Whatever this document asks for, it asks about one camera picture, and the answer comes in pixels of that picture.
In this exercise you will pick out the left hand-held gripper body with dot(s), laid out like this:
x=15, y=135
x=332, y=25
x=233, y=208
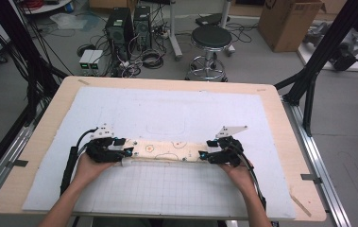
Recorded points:
x=104, y=153

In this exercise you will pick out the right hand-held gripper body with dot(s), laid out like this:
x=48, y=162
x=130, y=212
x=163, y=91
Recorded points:
x=230, y=154

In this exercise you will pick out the cream cloth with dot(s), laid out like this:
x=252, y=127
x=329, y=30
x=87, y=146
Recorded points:
x=164, y=151

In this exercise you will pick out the person's left hand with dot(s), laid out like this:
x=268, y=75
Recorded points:
x=90, y=171

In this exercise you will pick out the person's right hand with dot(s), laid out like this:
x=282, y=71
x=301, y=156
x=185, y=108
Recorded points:
x=241, y=178

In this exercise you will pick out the white foam mat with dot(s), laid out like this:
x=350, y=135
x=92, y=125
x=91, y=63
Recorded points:
x=167, y=107

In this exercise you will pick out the thin wooden stick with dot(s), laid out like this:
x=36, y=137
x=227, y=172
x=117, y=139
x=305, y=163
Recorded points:
x=300, y=205

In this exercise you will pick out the white power supply unit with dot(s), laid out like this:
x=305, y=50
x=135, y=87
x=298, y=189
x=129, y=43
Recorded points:
x=85, y=58
x=96, y=58

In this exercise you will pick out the black round stool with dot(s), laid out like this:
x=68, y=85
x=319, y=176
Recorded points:
x=211, y=37

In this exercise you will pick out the wide black computer tower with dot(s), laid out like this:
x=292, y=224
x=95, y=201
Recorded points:
x=118, y=28

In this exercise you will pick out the white desk leg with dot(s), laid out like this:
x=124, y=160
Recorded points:
x=175, y=31
x=226, y=12

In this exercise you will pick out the narrow black computer tower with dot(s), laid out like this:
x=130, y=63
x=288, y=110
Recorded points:
x=142, y=25

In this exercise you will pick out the flat black case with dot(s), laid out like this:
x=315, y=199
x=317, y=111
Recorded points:
x=209, y=19

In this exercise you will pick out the clear plastic bag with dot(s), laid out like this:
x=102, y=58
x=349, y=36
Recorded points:
x=68, y=21

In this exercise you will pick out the cardboard box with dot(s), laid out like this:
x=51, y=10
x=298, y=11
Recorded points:
x=286, y=25

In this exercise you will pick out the grey device on board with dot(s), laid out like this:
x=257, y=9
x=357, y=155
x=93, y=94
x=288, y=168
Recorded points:
x=315, y=33

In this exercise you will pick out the black device on board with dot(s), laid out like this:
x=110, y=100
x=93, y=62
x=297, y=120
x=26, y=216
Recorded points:
x=345, y=58

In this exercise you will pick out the white round table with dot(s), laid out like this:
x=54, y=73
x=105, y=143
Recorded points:
x=50, y=8

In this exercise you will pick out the grey metal bracket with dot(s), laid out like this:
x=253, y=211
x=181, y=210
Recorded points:
x=310, y=178
x=17, y=163

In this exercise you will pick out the aluminium rail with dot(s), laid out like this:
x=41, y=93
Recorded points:
x=6, y=160
x=318, y=164

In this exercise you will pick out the black metal frame strut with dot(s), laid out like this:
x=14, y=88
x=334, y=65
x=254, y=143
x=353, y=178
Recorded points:
x=321, y=53
x=25, y=53

